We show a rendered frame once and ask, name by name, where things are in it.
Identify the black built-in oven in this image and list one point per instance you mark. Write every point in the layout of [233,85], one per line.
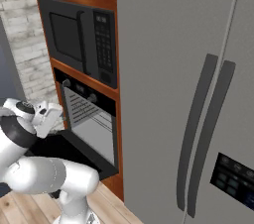
[96,125]

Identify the grey fridge door with dispenser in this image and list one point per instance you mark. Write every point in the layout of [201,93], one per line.
[236,129]

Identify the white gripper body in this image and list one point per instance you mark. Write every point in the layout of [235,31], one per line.
[49,119]

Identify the black microwave oven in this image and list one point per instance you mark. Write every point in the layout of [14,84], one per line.
[71,36]

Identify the black oven door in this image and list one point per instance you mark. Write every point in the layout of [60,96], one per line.
[76,150]

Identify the brown wooden oven cabinet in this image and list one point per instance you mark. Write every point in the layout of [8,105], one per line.
[118,181]

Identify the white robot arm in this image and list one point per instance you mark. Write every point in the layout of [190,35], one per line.
[36,173]

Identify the metal oven rack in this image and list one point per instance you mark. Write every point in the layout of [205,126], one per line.
[87,112]

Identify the black oven knob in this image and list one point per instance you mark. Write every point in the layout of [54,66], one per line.
[66,83]
[92,97]

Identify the dark grey cabinet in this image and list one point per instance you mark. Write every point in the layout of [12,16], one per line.
[8,66]

